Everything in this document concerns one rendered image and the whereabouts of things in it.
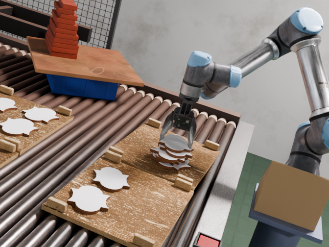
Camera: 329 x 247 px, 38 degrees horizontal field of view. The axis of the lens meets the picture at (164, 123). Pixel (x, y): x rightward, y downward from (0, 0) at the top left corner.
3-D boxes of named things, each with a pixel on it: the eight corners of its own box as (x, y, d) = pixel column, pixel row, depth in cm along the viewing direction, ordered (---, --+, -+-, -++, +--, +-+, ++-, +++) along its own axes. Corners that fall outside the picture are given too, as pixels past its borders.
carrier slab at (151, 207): (193, 194, 167) (194, 190, 166) (153, 258, 129) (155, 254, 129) (102, 159, 174) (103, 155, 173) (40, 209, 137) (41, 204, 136)
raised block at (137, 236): (153, 248, 131) (155, 240, 130) (151, 252, 129) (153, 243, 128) (133, 239, 132) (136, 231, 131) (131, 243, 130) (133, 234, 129)
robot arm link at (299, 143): (309, 167, 191) (317, 136, 196) (329, 160, 179) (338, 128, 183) (283, 154, 189) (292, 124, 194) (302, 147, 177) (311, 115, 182)
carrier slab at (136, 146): (219, 154, 205) (220, 151, 204) (192, 193, 168) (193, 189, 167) (145, 125, 213) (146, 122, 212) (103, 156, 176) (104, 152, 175)
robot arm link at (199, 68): (217, 59, 162) (193, 54, 160) (207, 89, 166) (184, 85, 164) (211, 53, 169) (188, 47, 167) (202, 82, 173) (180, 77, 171)
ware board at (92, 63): (118, 54, 270) (118, 50, 270) (143, 86, 228) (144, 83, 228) (26, 39, 251) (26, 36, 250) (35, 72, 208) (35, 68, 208)
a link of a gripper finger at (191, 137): (187, 154, 175) (183, 131, 172) (188, 148, 180) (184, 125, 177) (196, 153, 174) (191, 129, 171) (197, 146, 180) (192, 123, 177)
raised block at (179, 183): (191, 189, 166) (193, 183, 165) (189, 192, 165) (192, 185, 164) (175, 183, 168) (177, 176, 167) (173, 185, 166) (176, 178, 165)
